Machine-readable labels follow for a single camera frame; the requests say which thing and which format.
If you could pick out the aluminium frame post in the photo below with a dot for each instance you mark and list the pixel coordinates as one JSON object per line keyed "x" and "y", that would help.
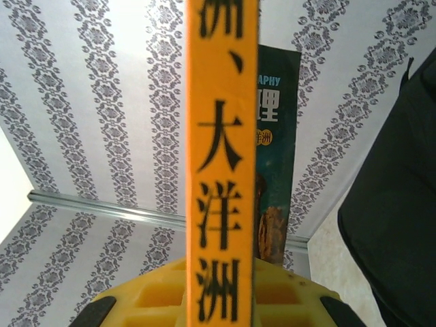
{"x": 102, "y": 207}

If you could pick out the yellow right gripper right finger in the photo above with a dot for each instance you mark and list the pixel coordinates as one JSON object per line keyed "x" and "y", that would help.
{"x": 293, "y": 289}

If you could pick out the black backpack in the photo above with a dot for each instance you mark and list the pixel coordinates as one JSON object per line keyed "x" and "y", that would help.
{"x": 391, "y": 204}

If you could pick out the orange geography book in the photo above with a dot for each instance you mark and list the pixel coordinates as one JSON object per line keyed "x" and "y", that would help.
{"x": 221, "y": 136}

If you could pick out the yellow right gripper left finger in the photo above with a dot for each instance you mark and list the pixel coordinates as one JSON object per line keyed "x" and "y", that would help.
{"x": 150, "y": 289}

